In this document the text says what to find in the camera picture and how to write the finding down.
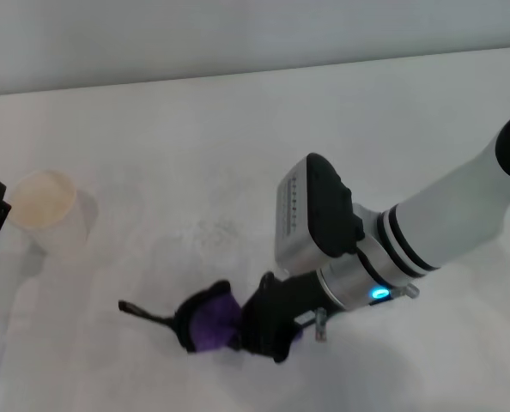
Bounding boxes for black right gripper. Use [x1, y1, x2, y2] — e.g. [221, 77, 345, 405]
[237, 269, 344, 365]

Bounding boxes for purple rag with black trim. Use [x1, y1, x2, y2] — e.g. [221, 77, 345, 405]
[118, 279, 306, 355]

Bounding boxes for white paper cup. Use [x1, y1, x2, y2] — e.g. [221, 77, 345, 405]
[8, 169, 88, 257]

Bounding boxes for small clear metal stud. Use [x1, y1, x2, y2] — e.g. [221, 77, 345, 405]
[392, 282, 421, 300]
[313, 307, 330, 343]

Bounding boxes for black camera cable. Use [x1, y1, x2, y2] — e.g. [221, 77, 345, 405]
[352, 239, 388, 288]

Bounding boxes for silver black wrist camera box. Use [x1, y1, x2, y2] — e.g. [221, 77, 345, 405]
[274, 152, 367, 276]

